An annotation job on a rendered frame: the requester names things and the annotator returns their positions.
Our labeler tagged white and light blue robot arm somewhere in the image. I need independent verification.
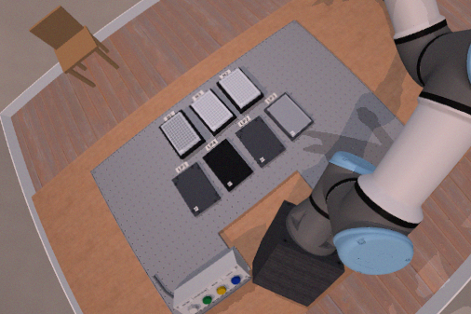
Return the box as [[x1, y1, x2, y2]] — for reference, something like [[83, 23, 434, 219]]
[[286, 0, 471, 275]]

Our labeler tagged white button panel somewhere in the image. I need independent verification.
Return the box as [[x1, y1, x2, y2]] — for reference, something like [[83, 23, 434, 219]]
[[153, 246, 250, 314]]

